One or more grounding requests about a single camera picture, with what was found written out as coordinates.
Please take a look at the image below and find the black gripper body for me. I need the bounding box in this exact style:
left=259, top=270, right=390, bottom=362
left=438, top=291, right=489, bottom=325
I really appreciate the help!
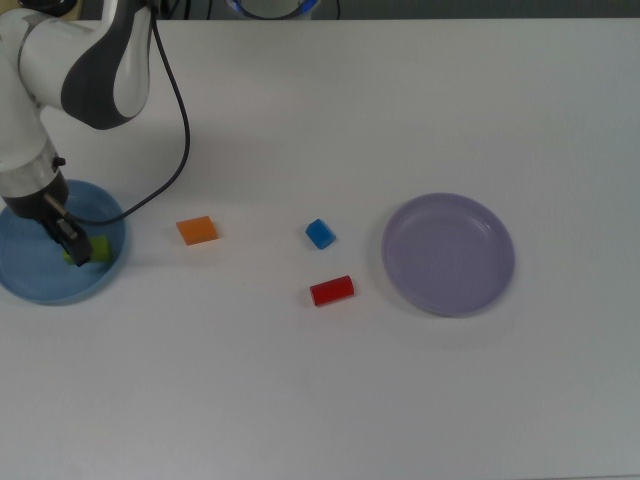
left=3, top=174, right=71, bottom=224

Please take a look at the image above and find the green rectangular block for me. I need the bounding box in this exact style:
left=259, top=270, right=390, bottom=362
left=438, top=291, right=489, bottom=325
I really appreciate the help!
left=61, top=235, right=112, bottom=265

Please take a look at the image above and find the orange block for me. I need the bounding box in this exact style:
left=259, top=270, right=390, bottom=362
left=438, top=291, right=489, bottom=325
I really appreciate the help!
left=175, top=215, right=220, bottom=247

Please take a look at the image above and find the blue cube block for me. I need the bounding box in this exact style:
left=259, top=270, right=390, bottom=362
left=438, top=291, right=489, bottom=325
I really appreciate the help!
left=304, top=218, right=337, bottom=251

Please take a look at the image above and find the red cylinder block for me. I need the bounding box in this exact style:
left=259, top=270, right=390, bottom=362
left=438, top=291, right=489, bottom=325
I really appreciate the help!
left=309, top=274, right=357, bottom=308

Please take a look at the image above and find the blue plate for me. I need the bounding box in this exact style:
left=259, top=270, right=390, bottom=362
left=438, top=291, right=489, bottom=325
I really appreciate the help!
left=0, top=178, right=129, bottom=306

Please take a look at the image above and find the black round object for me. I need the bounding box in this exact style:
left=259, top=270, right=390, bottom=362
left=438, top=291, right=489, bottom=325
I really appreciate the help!
left=18, top=0, right=80, bottom=11

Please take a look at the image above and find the purple plate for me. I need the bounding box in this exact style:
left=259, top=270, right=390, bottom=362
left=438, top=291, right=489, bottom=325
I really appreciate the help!
left=381, top=192, right=516, bottom=318

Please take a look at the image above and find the thin black cable loop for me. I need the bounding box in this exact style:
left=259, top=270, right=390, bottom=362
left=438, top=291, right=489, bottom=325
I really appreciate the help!
left=158, top=0, right=214, bottom=20

